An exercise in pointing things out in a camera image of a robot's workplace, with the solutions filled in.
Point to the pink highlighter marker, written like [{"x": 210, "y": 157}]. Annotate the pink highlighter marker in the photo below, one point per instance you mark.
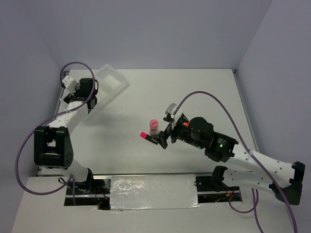
[{"x": 148, "y": 138}]

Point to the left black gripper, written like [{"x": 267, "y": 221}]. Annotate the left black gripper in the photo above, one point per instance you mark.
[{"x": 68, "y": 97}]

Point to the silver foil cover plate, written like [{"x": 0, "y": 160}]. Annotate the silver foil cover plate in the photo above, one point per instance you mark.
[{"x": 152, "y": 192}]

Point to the pink glitter jar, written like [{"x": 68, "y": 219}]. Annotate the pink glitter jar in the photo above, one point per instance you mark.
[{"x": 154, "y": 128}]

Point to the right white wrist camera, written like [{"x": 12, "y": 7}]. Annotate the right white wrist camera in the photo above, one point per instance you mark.
[{"x": 175, "y": 110}]

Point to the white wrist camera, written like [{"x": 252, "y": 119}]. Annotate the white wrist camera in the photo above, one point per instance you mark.
[
  {"x": 175, "y": 110},
  {"x": 69, "y": 84}
]

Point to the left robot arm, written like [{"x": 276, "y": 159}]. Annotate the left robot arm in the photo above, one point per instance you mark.
[{"x": 52, "y": 144}]

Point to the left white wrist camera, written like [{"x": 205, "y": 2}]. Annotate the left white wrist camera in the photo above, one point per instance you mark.
[{"x": 69, "y": 84}]

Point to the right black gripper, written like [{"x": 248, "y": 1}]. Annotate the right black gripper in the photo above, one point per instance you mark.
[{"x": 163, "y": 135}]

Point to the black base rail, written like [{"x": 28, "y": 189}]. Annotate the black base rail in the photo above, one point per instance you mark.
[{"x": 99, "y": 197}]

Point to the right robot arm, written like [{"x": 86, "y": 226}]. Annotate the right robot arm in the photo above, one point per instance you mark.
[{"x": 240, "y": 168}]

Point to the white three-compartment plastic tray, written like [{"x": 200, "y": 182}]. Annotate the white three-compartment plastic tray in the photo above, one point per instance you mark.
[{"x": 111, "y": 84}]

